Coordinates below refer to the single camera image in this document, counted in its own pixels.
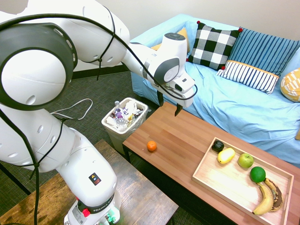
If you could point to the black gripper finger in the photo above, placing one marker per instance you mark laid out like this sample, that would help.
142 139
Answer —
178 110
160 98

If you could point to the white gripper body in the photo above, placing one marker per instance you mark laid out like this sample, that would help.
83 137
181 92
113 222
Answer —
187 97

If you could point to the orange tangerine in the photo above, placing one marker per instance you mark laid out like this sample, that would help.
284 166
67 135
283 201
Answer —
151 145

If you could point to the light wooden tray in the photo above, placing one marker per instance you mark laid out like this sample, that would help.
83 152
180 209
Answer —
225 180

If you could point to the reddish wooden coffee table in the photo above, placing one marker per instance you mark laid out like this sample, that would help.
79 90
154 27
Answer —
178 136

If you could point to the clear plastic bottle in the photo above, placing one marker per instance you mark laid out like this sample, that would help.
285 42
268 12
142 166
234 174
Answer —
120 118

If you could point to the light blue sofa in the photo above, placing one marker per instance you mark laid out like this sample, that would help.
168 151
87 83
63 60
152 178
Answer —
234 110

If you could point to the black avocado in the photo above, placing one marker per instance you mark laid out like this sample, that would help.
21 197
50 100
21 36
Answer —
217 145

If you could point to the black white checkered pillow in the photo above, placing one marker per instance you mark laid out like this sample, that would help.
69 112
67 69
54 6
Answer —
212 44

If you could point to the white trash bin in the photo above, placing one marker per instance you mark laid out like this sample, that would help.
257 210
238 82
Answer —
117 138

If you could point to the plain mustard yellow pillow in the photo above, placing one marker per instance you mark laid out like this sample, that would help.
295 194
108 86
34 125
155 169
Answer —
184 34

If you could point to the white navy striped pillow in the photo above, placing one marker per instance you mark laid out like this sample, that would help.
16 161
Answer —
248 76

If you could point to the yellow lemon fruit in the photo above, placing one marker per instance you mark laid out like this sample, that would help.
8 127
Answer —
225 155

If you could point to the green apple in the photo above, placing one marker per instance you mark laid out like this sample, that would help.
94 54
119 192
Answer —
245 160

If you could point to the blue striped pillow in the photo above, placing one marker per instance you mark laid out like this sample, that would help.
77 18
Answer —
260 51

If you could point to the dark rustic wooden table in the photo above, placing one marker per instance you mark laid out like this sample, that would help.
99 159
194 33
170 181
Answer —
140 194

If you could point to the dark green lime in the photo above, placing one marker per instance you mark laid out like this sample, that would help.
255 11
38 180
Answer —
257 174

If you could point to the yellow white patterned pillow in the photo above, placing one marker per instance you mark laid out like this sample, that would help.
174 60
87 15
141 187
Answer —
291 85

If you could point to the tan wooden object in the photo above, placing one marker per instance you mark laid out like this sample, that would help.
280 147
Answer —
298 135

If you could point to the yellow banana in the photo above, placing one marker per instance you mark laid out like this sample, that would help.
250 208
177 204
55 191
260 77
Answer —
266 201

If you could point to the brown overripe banana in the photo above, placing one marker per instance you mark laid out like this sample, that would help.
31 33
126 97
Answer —
277 195

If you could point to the black tripod stand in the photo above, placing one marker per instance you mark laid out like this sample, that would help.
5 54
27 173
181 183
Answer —
14 178

